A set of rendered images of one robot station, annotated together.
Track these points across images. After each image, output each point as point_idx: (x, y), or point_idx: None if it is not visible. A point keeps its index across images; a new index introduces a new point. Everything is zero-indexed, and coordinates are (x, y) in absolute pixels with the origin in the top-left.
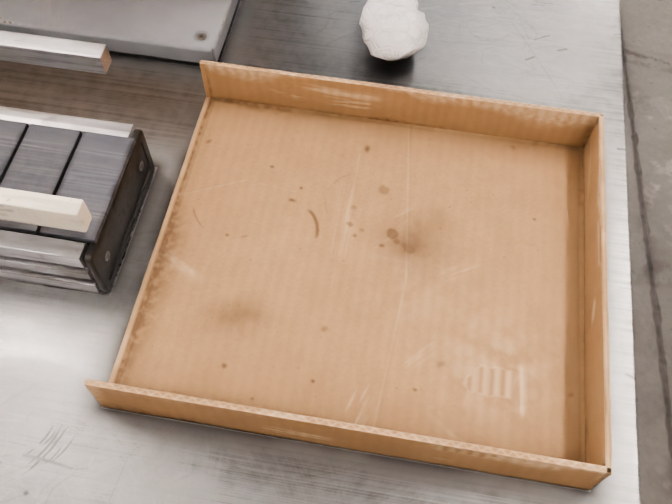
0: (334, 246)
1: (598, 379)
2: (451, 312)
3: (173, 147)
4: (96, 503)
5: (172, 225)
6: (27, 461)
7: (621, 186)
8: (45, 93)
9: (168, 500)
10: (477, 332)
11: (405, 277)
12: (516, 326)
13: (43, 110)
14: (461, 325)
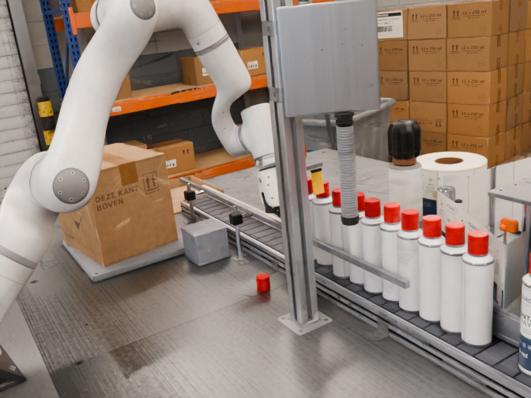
0: (178, 200)
1: (178, 180)
2: (178, 193)
3: (175, 215)
4: (236, 195)
5: None
6: (239, 199)
7: None
8: (179, 226)
9: (229, 193)
10: (178, 192)
11: (176, 197)
12: (174, 191)
13: (183, 224)
14: (178, 193)
